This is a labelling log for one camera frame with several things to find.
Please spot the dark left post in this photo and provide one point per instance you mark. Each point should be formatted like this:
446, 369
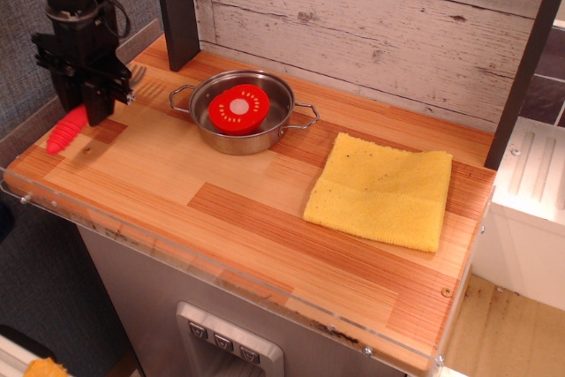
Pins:
181, 32

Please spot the dark post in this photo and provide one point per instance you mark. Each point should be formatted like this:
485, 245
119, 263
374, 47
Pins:
533, 50
181, 32

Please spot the dark right post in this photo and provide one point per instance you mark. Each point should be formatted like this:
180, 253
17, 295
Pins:
533, 50

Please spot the grey cabinet front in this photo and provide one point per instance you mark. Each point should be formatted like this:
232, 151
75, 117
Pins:
145, 292

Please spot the clear acrylic edge guard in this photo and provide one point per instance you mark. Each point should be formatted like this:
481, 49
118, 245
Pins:
370, 344

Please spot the red handled grey fork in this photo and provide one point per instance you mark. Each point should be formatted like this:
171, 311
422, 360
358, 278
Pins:
67, 129

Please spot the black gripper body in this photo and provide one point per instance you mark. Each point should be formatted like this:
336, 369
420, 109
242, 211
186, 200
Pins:
86, 54

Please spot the grey dispenser panel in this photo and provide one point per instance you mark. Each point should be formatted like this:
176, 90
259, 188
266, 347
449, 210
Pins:
217, 347

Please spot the small steel pot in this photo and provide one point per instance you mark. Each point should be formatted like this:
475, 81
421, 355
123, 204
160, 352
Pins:
285, 112

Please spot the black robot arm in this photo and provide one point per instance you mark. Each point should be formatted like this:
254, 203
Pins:
81, 12

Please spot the yellow cloth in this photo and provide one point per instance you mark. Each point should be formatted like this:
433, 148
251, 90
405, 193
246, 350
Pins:
382, 193

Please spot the red toy tomato half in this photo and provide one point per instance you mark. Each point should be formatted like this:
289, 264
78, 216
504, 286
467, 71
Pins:
239, 110

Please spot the yellow object bottom left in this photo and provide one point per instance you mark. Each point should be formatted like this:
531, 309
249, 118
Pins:
45, 367

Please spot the white toy sink unit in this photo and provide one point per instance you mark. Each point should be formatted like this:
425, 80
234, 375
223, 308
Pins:
521, 244

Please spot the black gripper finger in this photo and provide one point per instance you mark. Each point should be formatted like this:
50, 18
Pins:
68, 91
98, 101

